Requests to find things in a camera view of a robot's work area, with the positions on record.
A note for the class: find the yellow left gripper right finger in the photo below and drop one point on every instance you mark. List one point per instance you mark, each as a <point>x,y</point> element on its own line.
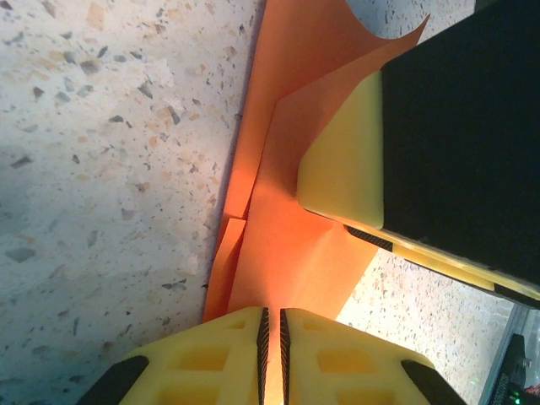
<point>350,367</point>

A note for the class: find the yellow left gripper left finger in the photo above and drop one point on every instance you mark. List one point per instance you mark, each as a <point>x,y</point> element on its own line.
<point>198,367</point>

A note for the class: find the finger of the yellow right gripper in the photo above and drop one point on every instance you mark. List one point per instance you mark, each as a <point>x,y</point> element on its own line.
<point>455,268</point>
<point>455,126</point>

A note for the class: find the orange paper sheet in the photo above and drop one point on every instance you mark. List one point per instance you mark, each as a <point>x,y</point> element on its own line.
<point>287,253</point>

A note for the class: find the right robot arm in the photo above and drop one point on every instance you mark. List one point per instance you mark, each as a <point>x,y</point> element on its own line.
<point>521,371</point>

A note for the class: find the aluminium rail beam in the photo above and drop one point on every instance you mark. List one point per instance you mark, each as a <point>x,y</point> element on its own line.
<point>527,320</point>

